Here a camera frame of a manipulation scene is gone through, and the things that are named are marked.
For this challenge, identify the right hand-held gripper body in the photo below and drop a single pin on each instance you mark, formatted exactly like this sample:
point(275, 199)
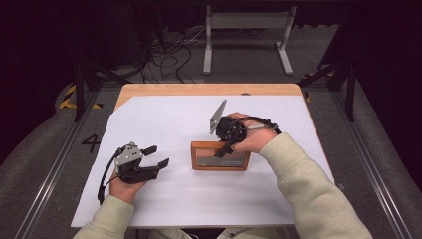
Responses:
point(230, 131)

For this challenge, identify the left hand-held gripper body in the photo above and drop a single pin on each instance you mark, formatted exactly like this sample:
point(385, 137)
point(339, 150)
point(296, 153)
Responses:
point(131, 171)

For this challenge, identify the wooden picture frame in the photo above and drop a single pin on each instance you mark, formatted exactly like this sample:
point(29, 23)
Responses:
point(205, 164)

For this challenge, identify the person's left hand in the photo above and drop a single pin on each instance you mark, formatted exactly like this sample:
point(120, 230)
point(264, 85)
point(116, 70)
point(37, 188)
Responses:
point(126, 191)

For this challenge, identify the person's right hand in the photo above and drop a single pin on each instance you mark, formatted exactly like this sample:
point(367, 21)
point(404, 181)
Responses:
point(258, 137)

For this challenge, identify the white table cover sheet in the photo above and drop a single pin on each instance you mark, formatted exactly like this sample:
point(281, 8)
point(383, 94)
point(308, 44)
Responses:
point(166, 116)

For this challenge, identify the person's leg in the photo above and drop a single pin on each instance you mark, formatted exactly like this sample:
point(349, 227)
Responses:
point(172, 234)
point(245, 233)

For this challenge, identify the yellow black hazard tape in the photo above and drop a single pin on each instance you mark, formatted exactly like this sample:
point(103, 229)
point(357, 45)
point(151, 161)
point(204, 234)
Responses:
point(68, 99)

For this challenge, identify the grey metal stand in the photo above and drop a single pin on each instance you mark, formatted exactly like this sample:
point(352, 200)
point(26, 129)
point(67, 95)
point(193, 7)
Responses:
point(249, 20)

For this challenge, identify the aluminium floor rail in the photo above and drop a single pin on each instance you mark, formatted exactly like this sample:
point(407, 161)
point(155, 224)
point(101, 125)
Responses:
point(368, 166)
point(49, 179)

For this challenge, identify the black metal frame strut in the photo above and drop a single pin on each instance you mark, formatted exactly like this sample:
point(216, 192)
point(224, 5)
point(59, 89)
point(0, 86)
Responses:
point(79, 96)
point(350, 96)

